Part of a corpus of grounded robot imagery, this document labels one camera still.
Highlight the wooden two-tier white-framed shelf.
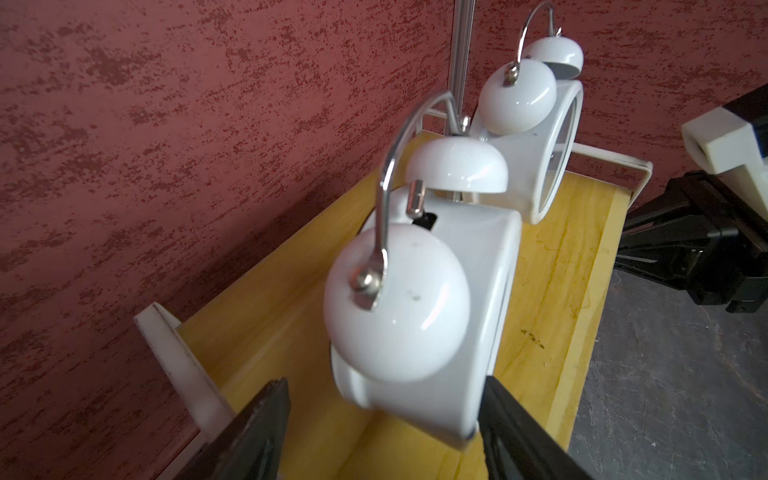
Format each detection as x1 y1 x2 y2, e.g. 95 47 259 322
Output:
136 173 630 479

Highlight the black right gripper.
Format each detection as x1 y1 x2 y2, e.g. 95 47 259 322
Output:
614 172 767 313

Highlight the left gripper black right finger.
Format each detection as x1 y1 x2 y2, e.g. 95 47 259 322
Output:
478 376 590 480

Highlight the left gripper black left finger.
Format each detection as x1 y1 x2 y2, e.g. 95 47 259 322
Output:
176 378 291 479

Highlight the white twin-bell alarm clock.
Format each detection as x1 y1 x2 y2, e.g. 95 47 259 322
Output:
323 91 523 449
470 1 584 225

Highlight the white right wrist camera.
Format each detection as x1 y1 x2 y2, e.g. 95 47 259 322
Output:
681 85 767 218

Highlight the right aluminium corner post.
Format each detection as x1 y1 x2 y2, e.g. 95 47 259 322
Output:
448 0 476 113

